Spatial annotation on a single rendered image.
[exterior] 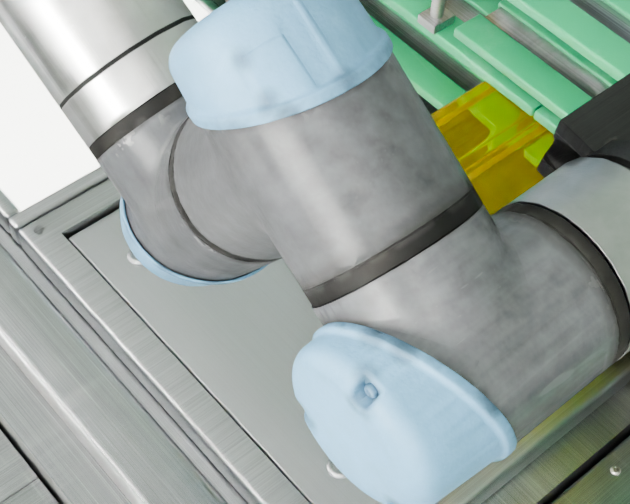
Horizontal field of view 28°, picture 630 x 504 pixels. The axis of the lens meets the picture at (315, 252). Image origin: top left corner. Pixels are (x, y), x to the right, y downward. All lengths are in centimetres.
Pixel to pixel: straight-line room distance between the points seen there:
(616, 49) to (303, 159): 60
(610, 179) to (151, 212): 20
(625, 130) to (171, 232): 20
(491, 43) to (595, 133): 58
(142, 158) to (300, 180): 13
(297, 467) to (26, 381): 26
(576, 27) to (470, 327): 60
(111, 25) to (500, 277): 21
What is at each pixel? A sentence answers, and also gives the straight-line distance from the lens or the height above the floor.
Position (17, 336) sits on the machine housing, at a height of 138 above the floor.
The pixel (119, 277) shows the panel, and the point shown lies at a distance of 116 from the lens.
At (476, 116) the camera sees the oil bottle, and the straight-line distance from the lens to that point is 108.
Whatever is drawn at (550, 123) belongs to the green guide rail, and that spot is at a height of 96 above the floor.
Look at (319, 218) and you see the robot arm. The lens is 44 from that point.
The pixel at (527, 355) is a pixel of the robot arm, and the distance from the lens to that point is 45.
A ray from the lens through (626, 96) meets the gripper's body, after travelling 55.
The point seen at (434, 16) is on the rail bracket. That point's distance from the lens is 113.
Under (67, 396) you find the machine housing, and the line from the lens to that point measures 110.
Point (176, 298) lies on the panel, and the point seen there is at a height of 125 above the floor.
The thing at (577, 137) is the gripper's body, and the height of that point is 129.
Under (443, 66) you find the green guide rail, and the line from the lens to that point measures 122.
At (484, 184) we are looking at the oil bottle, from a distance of 104.
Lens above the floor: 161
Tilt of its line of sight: 25 degrees down
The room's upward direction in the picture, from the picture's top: 123 degrees counter-clockwise
